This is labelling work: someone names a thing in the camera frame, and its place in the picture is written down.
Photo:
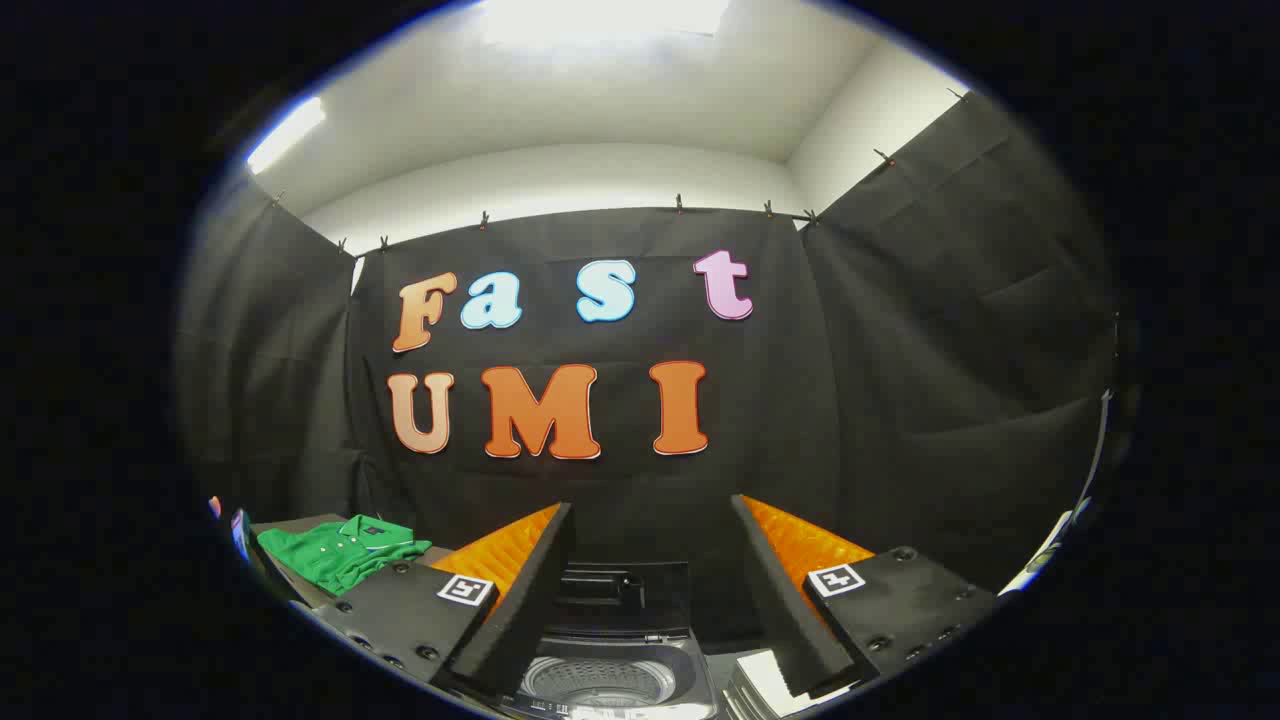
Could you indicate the green polo shirt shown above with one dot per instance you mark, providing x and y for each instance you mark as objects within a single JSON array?
[{"x": 330, "y": 555}]

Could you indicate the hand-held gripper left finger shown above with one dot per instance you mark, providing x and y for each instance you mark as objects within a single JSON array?
[{"x": 530, "y": 600}]

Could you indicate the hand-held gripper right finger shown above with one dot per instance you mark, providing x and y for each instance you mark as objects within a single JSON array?
[{"x": 775, "y": 600}]

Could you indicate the row of small cloth clips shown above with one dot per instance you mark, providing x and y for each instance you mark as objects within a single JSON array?
[{"x": 678, "y": 204}]

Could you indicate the dark grey washing machine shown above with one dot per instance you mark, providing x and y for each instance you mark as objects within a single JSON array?
[{"x": 610, "y": 682}]

